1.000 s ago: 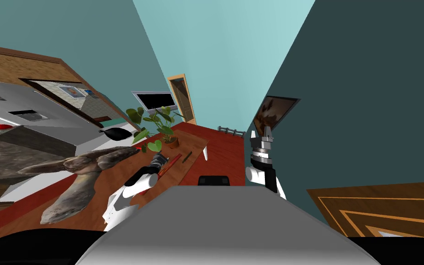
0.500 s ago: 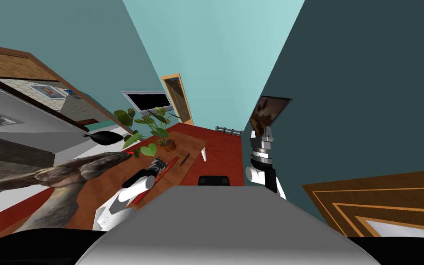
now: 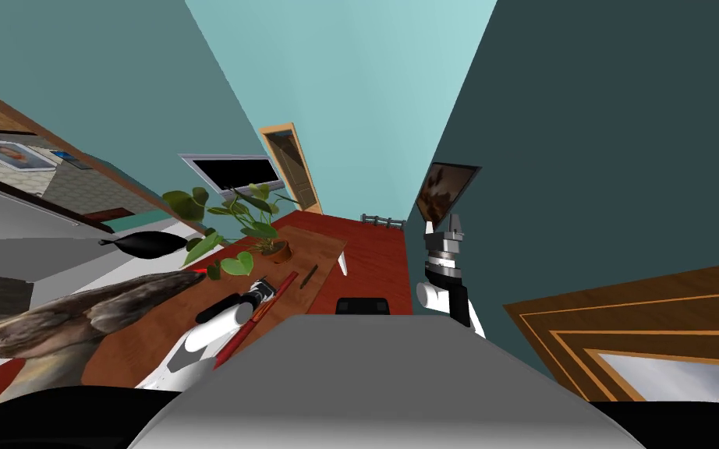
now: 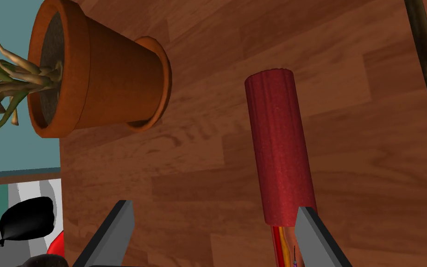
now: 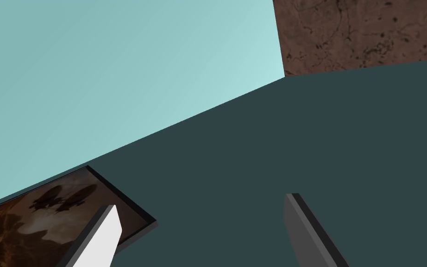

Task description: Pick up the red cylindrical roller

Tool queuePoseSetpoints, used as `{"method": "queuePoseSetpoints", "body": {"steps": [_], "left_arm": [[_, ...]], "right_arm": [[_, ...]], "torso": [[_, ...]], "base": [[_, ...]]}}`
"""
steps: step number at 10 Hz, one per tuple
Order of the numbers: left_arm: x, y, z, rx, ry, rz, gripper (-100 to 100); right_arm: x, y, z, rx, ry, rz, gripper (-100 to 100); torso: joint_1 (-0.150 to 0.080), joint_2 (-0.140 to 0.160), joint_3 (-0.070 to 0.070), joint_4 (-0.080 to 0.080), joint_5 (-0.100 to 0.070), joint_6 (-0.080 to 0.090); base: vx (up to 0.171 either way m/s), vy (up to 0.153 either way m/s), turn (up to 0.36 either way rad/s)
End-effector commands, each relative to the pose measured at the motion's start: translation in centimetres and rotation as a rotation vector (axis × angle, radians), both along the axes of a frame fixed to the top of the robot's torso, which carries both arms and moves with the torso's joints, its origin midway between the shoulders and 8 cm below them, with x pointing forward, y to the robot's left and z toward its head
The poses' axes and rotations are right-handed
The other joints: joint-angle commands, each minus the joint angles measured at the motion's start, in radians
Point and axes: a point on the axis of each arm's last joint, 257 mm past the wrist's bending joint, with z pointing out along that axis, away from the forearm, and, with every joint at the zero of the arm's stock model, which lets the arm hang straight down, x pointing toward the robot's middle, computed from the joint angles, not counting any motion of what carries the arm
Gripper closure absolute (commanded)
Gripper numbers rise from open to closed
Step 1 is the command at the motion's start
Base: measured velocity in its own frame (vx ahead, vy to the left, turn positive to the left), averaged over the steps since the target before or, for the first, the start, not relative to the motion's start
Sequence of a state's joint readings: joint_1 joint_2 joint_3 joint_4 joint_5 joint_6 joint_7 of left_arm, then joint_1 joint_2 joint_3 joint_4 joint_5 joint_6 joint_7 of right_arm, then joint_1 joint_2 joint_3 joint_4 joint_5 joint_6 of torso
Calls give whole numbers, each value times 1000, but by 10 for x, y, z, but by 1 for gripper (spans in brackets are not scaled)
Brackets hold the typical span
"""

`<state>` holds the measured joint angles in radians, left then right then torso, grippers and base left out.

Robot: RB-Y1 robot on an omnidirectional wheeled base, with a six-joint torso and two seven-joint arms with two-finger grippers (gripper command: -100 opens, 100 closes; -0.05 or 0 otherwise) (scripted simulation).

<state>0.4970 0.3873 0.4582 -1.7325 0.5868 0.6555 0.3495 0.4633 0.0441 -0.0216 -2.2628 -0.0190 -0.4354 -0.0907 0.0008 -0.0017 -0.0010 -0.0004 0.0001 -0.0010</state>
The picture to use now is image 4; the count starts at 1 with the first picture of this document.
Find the terracotta potted plant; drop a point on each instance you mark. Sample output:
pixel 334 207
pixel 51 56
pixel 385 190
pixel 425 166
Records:
pixel 117 78

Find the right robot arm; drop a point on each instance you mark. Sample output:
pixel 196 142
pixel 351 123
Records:
pixel 26 220

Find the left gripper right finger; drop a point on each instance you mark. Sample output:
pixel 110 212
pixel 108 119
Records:
pixel 315 244

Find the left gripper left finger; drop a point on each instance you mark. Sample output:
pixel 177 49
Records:
pixel 111 237

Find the red cylinder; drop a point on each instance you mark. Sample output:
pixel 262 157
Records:
pixel 280 148

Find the brown wooden table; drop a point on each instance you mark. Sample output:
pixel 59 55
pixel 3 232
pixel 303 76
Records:
pixel 206 174

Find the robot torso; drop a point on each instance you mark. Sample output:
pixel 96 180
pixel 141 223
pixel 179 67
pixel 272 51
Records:
pixel 28 189

